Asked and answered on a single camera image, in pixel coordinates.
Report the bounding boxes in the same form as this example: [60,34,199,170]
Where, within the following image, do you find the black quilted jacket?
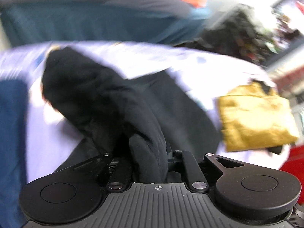
[42,47,221,183]

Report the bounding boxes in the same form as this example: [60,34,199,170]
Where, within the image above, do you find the dark blue cloth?
[1,80,28,227]

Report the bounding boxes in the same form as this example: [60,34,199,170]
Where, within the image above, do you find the lavender bed sheet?
[1,41,276,182]

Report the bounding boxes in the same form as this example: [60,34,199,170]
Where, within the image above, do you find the gold satin pillow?
[217,82,299,152]

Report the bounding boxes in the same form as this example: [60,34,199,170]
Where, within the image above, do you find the red object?
[280,145,304,205]

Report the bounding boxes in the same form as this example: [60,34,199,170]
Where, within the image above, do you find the blue quilted bed cover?
[1,2,210,47]

